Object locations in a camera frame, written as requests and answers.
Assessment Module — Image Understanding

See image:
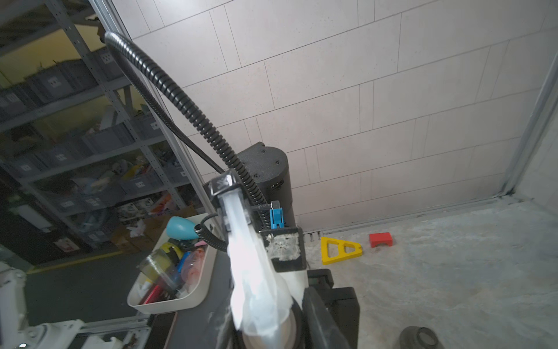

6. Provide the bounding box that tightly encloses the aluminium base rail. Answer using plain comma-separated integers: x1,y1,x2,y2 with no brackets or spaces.
0,261,153,349

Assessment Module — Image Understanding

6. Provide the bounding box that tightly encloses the dark grey spray bottle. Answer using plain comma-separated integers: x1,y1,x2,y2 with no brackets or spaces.
398,326,444,349

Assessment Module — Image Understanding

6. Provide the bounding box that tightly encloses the black spray nozzle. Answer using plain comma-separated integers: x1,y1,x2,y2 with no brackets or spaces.
208,169,302,349

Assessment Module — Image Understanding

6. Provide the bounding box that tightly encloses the aluminium corner frame post left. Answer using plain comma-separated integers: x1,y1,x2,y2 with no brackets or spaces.
498,55,557,196

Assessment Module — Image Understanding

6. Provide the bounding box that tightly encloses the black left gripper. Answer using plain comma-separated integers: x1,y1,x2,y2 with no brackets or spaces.
307,269,360,348

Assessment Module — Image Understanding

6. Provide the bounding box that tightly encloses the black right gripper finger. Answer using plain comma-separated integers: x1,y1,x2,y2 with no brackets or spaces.
302,287,349,349

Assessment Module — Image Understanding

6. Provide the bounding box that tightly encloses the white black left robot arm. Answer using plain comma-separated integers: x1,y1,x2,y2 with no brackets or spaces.
238,142,360,348

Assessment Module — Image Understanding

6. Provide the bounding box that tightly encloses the black corrugated left cable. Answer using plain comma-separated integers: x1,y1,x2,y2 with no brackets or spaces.
103,31,269,253

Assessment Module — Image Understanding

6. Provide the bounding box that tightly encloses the white tray of items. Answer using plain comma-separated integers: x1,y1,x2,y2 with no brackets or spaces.
126,229,218,315

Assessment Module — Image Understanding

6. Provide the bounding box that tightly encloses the grey metal storage shelf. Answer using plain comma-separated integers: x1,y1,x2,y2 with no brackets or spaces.
1,1,202,265

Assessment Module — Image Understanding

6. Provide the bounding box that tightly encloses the red spray nozzle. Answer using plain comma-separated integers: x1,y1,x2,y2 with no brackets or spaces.
369,232,394,248

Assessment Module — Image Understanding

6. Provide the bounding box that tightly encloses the yellow triangular spray nozzle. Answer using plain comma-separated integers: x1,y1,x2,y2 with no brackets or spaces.
321,237,363,266

